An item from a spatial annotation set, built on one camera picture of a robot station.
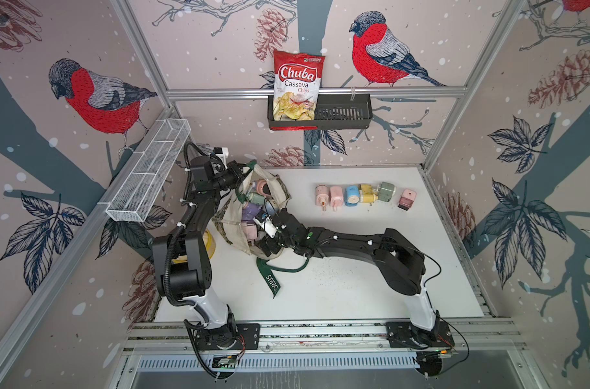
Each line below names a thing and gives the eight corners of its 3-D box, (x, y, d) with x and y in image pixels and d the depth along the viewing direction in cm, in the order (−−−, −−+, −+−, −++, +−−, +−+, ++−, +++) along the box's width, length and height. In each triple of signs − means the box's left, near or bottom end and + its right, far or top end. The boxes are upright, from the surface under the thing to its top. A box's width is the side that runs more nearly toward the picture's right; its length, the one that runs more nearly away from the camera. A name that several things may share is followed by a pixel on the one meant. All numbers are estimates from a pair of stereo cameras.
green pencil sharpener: (374, 200, 111) (379, 189, 105) (376, 192, 114) (381, 180, 108) (388, 204, 109) (394, 193, 103) (390, 196, 113) (395, 184, 106)
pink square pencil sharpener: (396, 209, 107) (401, 198, 101) (398, 197, 111) (404, 187, 105) (408, 212, 106) (414, 202, 100) (410, 201, 110) (416, 190, 104)
